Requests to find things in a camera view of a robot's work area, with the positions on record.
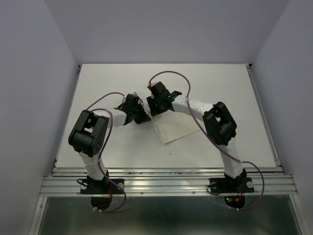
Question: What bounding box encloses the white cloth napkin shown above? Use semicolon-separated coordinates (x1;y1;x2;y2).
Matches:
144;104;200;144

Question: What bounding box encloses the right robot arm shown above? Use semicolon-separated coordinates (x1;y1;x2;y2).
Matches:
147;82;246;194

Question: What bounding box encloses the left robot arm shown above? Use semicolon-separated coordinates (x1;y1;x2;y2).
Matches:
68;93;151;195

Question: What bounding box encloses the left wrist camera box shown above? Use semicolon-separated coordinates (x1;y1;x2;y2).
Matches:
121;92;139;103

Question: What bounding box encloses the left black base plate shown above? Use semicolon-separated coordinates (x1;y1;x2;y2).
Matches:
76;176;123;195

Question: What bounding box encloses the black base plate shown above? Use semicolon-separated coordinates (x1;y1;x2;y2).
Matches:
76;176;123;195
208;177;254;194

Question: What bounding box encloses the aluminium front rail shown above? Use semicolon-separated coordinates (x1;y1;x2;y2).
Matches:
40;166;298;197

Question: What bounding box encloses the aluminium rail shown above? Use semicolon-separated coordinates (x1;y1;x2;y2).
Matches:
246;64;285;173
40;166;298;197

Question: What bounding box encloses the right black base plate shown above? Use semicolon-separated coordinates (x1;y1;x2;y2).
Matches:
208;177;254;194

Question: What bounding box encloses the aluminium right side rail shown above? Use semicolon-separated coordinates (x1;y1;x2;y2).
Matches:
246;64;285;173

